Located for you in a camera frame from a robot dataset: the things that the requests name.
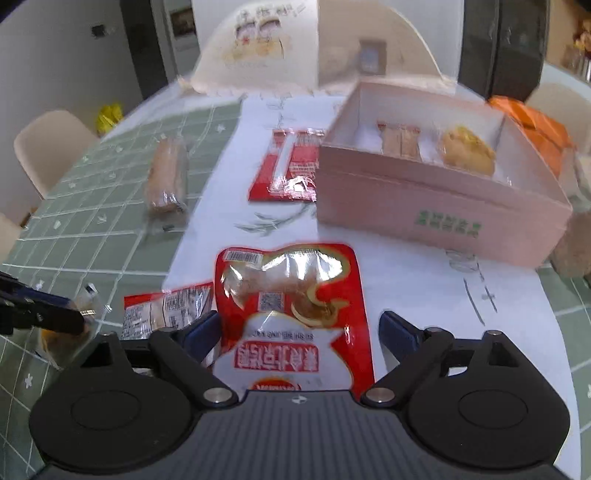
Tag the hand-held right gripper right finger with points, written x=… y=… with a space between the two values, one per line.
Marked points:
x=397 y=334

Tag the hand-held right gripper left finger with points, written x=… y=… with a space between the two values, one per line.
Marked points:
x=201 y=333

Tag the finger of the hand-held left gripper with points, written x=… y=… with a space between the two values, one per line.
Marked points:
x=55 y=314

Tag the small clear cake packet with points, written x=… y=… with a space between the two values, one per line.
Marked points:
x=55 y=347

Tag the red meat snack packet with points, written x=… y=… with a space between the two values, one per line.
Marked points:
x=157 y=311

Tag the red duck leg packet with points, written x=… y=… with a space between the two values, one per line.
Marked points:
x=295 y=295

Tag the pink cardboard box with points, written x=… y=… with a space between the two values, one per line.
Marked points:
x=415 y=203

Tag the long fried snack stick packet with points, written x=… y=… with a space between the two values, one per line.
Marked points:
x=164 y=175

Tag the red sachet packet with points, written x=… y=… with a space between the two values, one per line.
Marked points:
x=286 y=161

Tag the brown snack packet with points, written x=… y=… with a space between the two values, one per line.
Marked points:
x=399 y=141

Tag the yellow bread packet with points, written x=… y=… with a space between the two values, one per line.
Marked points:
x=466 y=148

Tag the white paper sheet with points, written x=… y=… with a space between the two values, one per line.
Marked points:
x=461 y=323

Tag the green checked tablecloth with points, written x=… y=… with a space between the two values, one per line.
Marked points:
x=92 y=230

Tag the beige chair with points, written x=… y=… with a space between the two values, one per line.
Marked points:
x=51 y=143
x=563 y=99

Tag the brown plush toy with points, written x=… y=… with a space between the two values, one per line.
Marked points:
x=577 y=249

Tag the yellow plastic bag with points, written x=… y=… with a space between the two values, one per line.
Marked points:
x=108 y=117

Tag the orange plastic bag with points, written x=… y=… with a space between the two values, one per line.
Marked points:
x=535 y=124

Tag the glass jar with dark lid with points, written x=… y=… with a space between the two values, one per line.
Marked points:
x=371 y=57

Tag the dark door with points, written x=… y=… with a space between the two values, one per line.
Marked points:
x=143 y=46

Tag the beige mesh food cover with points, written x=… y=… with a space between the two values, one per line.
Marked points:
x=300 y=69

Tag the dark glass cabinet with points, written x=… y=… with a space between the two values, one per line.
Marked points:
x=498 y=46

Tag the wooden shelf unit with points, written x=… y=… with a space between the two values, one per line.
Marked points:
x=570 y=18

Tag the black wall switch panel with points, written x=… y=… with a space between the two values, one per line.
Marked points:
x=99 y=30

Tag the framed wall picture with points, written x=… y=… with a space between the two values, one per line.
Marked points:
x=181 y=23

